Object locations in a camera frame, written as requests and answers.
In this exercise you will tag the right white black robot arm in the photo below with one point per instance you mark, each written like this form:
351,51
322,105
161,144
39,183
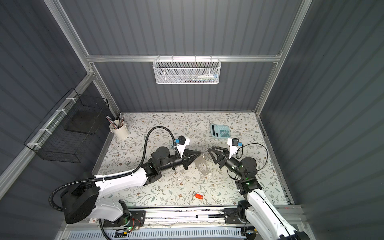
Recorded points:
256,207

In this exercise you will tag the white tube in basket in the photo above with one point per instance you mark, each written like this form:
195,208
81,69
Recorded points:
206,77

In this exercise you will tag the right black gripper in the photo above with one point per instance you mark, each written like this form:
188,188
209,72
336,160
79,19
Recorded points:
220,161

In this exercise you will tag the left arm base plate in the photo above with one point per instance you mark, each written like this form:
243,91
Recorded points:
133,219

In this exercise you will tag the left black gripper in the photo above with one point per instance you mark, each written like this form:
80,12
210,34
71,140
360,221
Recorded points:
189,160

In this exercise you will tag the aluminium front rail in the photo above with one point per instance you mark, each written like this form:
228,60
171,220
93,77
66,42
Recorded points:
200,216

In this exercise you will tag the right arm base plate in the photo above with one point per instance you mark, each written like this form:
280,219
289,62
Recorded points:
235,216

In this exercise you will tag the white pencil cup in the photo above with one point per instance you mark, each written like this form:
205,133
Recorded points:
118,128

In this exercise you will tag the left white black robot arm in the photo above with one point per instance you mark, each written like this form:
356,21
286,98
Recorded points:
89,200

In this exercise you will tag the light blue calculator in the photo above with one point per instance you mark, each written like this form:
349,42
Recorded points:
220,131

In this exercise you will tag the white wire mesh basket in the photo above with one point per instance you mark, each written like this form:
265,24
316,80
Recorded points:
181,73

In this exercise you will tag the red key lower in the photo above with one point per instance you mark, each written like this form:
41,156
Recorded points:
198,196

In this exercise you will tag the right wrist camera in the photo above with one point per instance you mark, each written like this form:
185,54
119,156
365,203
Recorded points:
234,144

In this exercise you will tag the white perforated cable tray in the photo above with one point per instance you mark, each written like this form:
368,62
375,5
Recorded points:
177,233

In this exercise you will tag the black wire mesh basket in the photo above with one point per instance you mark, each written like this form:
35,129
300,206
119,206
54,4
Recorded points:
67,134

